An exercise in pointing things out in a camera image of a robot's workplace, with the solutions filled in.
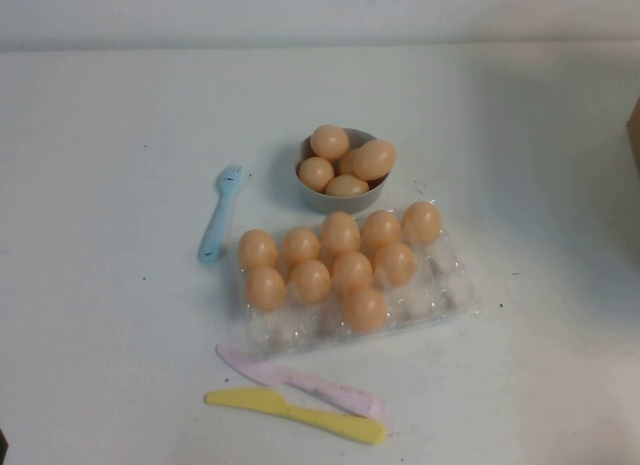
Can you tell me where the grey round bowl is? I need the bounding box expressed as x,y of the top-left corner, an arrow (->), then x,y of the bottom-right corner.
298,127 -> 392,215

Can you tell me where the light blue plastic fork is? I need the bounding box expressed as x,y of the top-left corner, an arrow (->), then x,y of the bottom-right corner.
197,164 -> 245,264

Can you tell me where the clear plastic egg tray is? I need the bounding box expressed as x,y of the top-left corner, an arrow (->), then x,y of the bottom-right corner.
233,197 -> 484,359

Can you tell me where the orange plastic egg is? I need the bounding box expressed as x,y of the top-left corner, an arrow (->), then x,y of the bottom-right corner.
281,226 -> 322,266
338,148 -> 361,177
237,228 -> 279,271
244,265 -> 287,313
289,258 -> 332,305
309,124 -> 351,161
361,209 -> 403,251
297,156 -> 336,193
352,138 -> 397,181
401,200 -> 443,245
342,287 -> 388,334
373,241 -> 418,287
324,174 -> 370,198
321,210 -> 362,256
331,250 -> 374,292

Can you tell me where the yellow plastic knife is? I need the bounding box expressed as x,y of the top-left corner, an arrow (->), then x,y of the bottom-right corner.
203,387 -> 388,446

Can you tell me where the pink plastic knife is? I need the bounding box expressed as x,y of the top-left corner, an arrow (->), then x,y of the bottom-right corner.
215,343 -> 384,419

